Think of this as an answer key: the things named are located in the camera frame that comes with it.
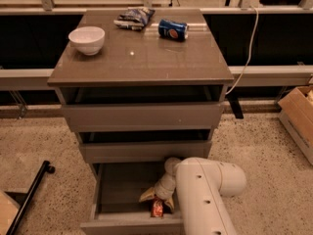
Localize grey top drawer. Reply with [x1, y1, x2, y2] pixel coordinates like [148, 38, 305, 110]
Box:
[62, 85, 223, 132]

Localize cardboard box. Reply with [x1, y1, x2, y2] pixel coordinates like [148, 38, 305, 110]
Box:
[278, 85, 313, 165]

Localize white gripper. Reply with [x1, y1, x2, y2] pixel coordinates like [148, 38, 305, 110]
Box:
[139, 173, 176, 213]

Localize black metal bar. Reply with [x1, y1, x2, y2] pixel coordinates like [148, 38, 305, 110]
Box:
[6, 161, 55, 235]

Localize grey middle drawer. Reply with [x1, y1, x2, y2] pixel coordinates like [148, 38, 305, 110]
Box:
[79, 129, 211, 164]

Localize white ceramic bowl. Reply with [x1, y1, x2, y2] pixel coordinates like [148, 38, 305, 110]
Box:
[68, 26, 105, 56]

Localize white cable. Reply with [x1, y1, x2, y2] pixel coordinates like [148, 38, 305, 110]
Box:
[224, 5, 259, 96]

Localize blue pepsi can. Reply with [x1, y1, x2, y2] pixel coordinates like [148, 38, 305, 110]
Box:
[158, 19, 188, 41]

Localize blue chip bag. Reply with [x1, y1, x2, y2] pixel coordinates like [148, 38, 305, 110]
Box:
[113, 7, 155, 30]

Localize grey open bottom drawer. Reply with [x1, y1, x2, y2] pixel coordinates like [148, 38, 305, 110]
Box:
[81, 162, 185, 235]

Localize grey drawer cabinet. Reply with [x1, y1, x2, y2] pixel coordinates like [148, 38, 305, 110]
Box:
[47, 8, 235, 181]

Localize grey window rail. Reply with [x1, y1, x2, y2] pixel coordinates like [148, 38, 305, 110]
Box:
[0, 65, 313, 91]

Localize red coke can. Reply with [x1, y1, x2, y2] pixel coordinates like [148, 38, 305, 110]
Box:
[151, 197, 163, 217]

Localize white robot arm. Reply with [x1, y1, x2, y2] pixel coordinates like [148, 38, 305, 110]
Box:
[139, 158, 246, 235]

